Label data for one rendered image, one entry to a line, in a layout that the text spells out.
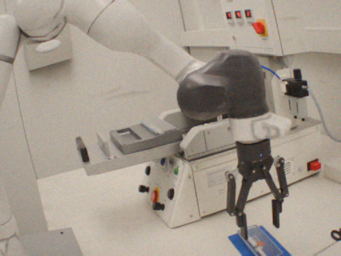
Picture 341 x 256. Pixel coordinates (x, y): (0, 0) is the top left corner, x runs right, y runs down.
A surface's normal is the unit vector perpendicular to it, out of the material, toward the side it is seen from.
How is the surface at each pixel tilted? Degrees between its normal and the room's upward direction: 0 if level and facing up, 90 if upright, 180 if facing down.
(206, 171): 90
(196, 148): 90
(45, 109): 90
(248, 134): 91
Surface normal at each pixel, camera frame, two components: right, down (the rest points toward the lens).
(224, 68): -0.32, 0.00
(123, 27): 0.40, 0.41
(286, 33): 0.30, 0.18
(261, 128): -0.35, 0.31
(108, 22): 0.02, 0.25
